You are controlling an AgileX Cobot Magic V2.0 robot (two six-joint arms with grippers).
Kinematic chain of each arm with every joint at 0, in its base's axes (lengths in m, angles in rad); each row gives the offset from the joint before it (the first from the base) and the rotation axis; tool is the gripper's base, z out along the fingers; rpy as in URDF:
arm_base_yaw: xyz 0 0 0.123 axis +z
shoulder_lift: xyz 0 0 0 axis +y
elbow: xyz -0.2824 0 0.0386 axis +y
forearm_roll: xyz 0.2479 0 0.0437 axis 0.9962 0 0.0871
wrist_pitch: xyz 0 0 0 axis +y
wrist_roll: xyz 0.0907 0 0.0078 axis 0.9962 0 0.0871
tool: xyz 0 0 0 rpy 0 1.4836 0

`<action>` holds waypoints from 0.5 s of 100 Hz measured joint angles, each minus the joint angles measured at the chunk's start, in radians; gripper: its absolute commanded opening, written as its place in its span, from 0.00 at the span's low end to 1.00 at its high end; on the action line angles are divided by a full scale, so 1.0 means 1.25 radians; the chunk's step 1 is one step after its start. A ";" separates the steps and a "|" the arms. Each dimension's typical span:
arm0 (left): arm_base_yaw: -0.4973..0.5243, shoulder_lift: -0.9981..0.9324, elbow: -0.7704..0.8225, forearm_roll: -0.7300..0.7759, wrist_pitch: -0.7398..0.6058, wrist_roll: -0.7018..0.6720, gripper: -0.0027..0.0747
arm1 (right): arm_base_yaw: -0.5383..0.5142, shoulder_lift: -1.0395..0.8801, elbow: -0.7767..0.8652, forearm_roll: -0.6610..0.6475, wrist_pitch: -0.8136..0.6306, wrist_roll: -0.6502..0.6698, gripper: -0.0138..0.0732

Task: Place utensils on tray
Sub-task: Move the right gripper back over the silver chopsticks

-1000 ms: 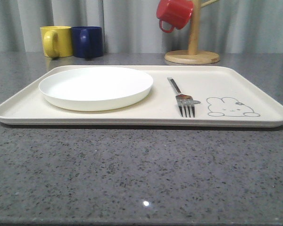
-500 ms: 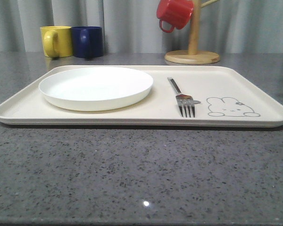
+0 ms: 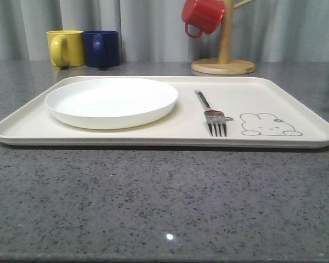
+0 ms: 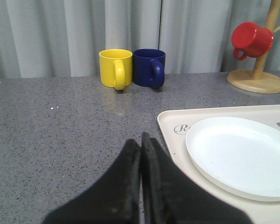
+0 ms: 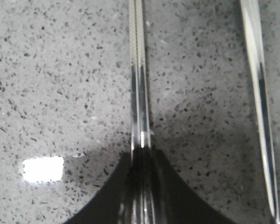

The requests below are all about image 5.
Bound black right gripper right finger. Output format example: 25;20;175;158
153;149;234;224

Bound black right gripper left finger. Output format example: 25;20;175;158
66;153;131;224

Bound steel spoon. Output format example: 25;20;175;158
240;0;280;224

